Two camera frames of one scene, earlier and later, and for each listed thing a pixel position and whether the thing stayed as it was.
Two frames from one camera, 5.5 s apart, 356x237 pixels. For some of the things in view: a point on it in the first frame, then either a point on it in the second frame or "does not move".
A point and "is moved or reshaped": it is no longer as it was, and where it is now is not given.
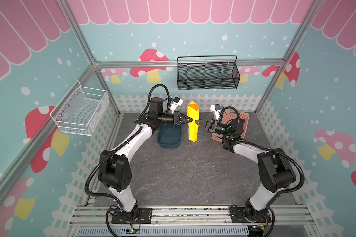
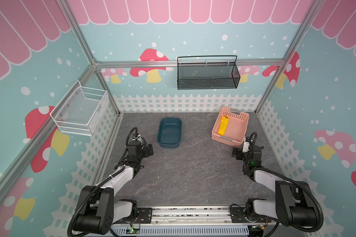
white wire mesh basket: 81,110 does not move
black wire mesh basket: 210,72 does not move
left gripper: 177,119 -> 147,154
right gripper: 209,126 -> 237,152
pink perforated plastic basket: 227,114 does not move
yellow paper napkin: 193,109 is moved or reshaped
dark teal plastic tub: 168,136 does not move
